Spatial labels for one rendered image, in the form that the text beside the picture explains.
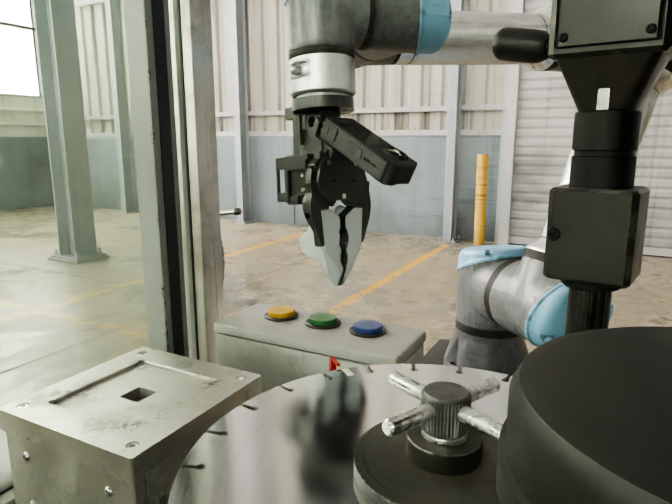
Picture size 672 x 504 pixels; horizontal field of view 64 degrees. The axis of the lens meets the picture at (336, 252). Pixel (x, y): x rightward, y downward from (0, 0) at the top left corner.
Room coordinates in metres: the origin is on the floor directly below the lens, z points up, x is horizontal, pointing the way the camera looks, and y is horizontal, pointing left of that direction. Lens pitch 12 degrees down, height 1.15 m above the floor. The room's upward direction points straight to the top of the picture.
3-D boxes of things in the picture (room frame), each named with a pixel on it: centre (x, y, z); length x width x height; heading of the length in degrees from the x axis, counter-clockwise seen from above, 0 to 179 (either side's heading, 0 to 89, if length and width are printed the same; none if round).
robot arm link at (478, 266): (0.89, -0.27, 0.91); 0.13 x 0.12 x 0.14; 20
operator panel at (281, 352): (0.72, 0.03, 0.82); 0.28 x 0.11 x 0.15; 62
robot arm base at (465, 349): (0.90, -0.27, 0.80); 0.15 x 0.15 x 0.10
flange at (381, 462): (0.30, -0.07, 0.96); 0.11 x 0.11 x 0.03
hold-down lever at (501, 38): (0.33, -0.13, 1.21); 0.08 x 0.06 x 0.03; 62
